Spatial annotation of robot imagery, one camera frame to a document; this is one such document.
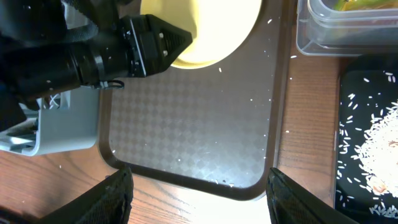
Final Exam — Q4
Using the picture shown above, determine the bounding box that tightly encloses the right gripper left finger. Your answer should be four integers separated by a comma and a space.
38, 167, 134, 224

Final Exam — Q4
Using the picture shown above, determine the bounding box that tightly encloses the dark brown serving tray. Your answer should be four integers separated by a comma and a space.
98, 1, 295, 200

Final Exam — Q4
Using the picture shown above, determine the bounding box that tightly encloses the grey plastic dish rack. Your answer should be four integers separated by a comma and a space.
1, 87, 100, 156

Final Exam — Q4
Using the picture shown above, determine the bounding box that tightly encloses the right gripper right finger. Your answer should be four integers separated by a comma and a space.
266, 168, 355, 224

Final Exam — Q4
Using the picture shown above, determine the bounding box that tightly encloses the black waste tray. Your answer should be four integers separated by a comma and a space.
334, 55, 398, 222

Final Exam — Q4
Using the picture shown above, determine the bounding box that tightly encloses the spilled rice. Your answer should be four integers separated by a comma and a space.
337, 71, 398, 218

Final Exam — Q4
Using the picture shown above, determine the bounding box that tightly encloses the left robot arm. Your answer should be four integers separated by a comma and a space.
1, 0, 193, 131

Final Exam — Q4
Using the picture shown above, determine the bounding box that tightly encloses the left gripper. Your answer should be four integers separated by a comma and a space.
70, 14, 193, 89

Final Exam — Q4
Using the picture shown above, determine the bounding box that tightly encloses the green orange snack wrapper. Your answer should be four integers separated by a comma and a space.
333, 0, 397, 11

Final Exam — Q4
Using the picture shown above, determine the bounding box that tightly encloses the clear plastic bin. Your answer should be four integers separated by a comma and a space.
296, 0, 397, 57

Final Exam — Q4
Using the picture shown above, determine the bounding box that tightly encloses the yellow round plate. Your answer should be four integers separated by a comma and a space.
140, 0, 262, 69

